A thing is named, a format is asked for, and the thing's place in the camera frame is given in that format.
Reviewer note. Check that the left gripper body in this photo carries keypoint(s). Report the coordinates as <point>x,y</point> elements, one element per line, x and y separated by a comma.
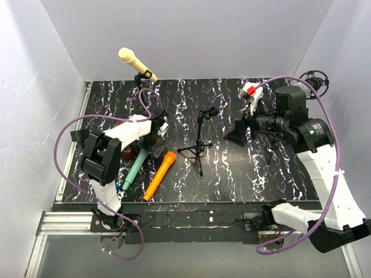
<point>150,139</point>

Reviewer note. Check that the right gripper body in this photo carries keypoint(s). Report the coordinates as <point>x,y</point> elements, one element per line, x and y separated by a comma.
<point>269,123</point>

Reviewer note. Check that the orange microphone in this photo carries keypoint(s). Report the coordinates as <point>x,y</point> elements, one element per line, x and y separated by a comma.
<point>167,162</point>

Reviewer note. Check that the mint green microphone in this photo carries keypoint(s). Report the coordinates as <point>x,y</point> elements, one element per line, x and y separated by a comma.
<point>135,169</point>

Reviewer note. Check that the black tripod mic stand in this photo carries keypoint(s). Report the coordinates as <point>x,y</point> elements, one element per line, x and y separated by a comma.
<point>199,146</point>

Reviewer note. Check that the silver mesh studio microphone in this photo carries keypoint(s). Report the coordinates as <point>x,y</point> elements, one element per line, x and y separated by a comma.
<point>303,87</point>

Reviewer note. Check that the cream mic round stand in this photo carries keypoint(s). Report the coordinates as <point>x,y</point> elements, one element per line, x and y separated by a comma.
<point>143,104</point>

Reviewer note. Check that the cream microphone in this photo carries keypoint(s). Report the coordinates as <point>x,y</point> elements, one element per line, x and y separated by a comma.
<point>128,57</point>

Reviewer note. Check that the round base mic stand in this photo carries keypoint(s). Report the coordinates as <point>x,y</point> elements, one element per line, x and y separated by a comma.
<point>79,135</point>

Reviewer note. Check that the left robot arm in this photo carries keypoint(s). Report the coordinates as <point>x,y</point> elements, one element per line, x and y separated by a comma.
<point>102,155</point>

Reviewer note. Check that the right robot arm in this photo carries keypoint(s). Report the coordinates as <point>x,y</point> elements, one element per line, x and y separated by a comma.
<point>342,221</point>

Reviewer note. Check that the blue and white small object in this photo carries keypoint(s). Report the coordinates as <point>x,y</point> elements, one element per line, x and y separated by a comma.
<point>118,188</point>

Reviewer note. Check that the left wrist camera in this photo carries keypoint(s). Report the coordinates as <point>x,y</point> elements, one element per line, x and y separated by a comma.
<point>164,127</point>

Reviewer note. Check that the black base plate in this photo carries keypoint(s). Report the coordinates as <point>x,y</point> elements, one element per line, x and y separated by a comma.
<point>183,222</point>

